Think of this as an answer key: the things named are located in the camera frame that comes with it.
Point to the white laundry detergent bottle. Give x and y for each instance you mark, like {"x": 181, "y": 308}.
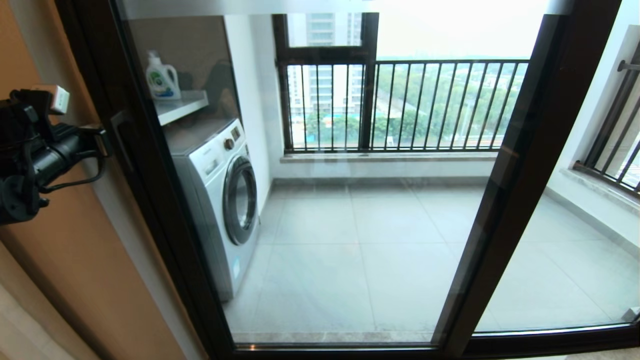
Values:
{"x": 162, "y": 79}

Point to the dark brown wall panel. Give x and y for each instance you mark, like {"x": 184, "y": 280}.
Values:
{"x": 200, "y": 45}

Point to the dark window frame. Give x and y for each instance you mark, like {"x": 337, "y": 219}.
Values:
{"x": 369, "y": 30}

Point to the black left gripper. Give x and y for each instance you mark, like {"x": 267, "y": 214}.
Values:
{"x": 70, "y": 150}

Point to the polished stone door threshold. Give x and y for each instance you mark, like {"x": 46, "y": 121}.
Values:
{"x": 600, "y": 356}

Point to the white front-load washing machine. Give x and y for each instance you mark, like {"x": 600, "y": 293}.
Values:
{"x": 215, "y": 200}

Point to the metal clothes rod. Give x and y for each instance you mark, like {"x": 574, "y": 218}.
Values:
{"x": 627, "y": 66}

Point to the black metal balcony railing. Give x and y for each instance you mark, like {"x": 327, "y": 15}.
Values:
{"x": 450, "y": 62}

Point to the white curtain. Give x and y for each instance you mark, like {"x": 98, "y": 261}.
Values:
{"x": 20, "y": 325}

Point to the white wall shelf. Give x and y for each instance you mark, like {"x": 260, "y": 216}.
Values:
{"x": 182, "y": 104}

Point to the dark framed fixed glass panel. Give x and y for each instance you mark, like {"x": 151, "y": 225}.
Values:
{"x": 560, "y": 260}

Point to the grey stone window sill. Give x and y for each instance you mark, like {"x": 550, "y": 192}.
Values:
{"x": 390, "y": 157}
{"x": 600, "y": 190}

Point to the dark framed sliding glass door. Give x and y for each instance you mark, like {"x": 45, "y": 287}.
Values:
{"x": 165, "y": 200}

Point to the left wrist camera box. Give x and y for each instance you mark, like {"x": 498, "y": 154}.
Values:
{"x": 55, "y": 99}

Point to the grey high-rise building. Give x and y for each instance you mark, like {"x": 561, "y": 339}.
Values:
{"x": 322, "y": 30}

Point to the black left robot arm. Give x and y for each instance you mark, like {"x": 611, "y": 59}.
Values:
{"x": 15, "y": 200}

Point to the black metal window railing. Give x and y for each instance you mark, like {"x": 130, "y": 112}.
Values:
{"x": 612, "y": 115}

